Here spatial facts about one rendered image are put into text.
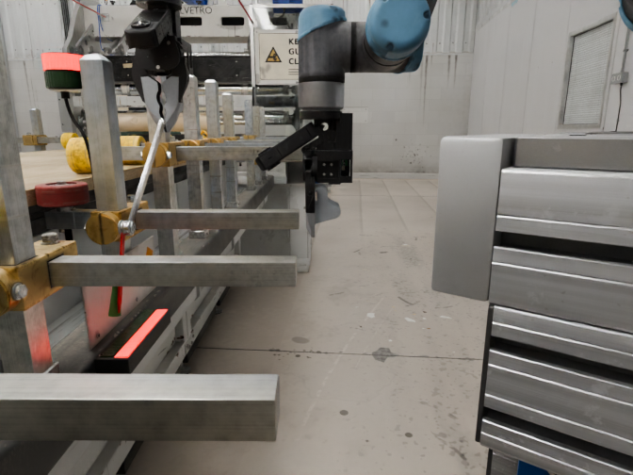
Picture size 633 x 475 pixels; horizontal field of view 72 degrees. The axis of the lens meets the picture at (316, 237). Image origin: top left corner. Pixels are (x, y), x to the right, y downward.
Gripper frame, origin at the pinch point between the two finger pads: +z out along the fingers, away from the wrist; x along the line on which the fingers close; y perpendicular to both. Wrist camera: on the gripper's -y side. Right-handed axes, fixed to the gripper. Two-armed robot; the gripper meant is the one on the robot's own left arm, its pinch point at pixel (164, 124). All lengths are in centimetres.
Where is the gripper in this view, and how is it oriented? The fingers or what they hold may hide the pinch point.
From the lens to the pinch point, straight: 81.0
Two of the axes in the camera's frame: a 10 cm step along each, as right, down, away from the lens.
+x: -10.0, 0.0, 0.0
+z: 0.0, 9.7, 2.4
